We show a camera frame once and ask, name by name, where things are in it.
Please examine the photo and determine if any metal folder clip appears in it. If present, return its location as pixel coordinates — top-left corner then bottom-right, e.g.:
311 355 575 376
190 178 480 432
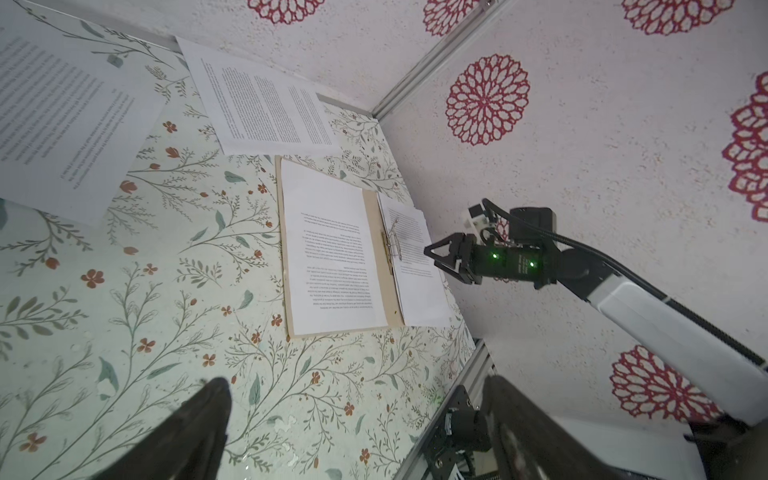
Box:
382 218 402 276

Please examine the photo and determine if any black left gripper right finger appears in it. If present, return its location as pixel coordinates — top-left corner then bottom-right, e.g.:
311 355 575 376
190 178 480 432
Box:
481 375 621 480

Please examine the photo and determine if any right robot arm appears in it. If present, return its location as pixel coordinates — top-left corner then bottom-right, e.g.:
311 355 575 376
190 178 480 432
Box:
424 230 767 479

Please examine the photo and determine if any white printed paper sheet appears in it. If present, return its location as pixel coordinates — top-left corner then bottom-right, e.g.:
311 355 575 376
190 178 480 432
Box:
279 160 388 337

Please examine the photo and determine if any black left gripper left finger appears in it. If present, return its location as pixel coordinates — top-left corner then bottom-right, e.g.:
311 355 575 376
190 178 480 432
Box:
95 377 232 479

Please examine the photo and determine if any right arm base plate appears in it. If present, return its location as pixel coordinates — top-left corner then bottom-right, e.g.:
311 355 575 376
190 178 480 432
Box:
420 385 492 479

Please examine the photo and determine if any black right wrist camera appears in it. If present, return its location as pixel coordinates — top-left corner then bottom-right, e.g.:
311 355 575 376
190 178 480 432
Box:
467 202 557 247

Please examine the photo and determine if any beige paper folder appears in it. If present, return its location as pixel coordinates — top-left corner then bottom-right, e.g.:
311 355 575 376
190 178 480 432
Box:
274 155 454 340

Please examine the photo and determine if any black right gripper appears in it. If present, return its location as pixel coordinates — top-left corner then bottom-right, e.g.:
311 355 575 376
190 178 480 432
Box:
423 233 558 289

